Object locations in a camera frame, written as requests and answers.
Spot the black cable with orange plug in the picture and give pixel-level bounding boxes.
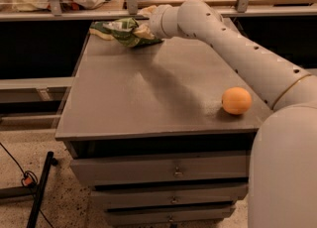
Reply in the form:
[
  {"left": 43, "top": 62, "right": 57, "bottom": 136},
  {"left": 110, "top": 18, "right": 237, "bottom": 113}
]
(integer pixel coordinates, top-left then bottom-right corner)
[{"left": 0, "top": 142, "right": 55, "bottom": 228}]

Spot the bottom grey drawer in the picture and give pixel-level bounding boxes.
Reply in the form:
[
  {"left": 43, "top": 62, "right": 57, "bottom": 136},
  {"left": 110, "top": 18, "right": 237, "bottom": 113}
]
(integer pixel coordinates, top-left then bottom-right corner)
[{"left": 106, "top": 204, "right": 235, "bottom": 226}]

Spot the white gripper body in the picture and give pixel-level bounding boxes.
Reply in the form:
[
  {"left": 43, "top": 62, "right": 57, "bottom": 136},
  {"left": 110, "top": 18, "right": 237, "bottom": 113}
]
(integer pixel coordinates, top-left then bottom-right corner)
[{"left": 149, "top": 5, "right": 178, "bottom": 39}]

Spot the middle grey drawer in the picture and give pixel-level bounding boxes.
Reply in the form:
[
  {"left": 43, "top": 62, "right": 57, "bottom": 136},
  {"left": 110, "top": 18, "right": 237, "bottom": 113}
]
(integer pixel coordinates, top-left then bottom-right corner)
[{"left": 91, "top": 182, "right": 248, "bottom": 209}]

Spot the grey drawer cabinet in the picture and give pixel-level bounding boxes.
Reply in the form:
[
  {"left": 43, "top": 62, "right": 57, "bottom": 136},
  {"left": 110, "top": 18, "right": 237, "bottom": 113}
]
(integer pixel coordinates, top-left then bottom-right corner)
[{"left": 55, "top": 36, "right": 271, "bottom": 219}]

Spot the green jalapeno chip bag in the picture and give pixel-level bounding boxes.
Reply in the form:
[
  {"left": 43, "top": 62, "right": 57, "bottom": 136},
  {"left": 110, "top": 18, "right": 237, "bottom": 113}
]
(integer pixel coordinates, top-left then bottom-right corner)
[{"left": 89, "top": 18, "right": 162, "bottom": 48}]

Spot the top grey drawer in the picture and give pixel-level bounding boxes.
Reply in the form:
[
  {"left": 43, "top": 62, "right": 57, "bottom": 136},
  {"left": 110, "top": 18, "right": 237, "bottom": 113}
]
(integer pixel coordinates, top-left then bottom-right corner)
[{"left": 70, "top": 151, "right": 250, "bottom": 185}]

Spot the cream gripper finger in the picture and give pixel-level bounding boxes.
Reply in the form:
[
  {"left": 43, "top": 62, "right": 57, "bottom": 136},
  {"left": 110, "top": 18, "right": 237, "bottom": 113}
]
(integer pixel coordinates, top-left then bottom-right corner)
[
  {"left": 133, "top": 24, "right": 155, "bottom": 40},
  {"left": 139, "top": 5, "right": 157, "bottom": 18}
]

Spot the orange fruit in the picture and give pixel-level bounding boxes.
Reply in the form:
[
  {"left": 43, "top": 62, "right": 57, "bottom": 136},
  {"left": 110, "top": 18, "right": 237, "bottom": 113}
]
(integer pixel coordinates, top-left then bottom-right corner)
[{"left": 222, "top": 87, "right": 253, "bottom": 115}]

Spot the black stand leg left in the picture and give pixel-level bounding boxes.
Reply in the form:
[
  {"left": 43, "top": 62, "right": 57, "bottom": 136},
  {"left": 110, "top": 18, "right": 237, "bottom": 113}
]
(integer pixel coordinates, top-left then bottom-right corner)
[{"left": 0, "top": 152, "right": 58, "bottom": 228}]

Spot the grey metal rail frame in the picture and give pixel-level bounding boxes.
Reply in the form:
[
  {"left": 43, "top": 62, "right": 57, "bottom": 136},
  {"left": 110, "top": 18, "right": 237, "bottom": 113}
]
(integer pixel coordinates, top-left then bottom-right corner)
[{"left": 0, "top": 0, "right": 317, "bottom": 22}]

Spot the grey drawer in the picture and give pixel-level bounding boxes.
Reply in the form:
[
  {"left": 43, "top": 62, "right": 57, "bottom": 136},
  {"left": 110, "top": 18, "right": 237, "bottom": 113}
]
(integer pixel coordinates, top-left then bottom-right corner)
[
  {"left": 106, "top": 204, "right": 235, "bottom": 226},
  {"left": 91, "top": 182, "right": 248, "bottom": 209},
  {"left": 70, "top": 151, "right": 250, "bottom": 185}
]

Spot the green and yellow sponge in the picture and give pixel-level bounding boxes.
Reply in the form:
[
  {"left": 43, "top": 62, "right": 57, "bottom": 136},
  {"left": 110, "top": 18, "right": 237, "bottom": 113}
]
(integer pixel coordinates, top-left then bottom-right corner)
[{"left": 89, "top": 29, "right": 114, "bottom": 41}]

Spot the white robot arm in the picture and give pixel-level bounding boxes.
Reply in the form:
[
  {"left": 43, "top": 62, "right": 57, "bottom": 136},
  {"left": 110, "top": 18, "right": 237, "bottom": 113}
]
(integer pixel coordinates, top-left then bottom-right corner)
[{"left": 149, "top": 0, "right": 317, "bottom": 228}]

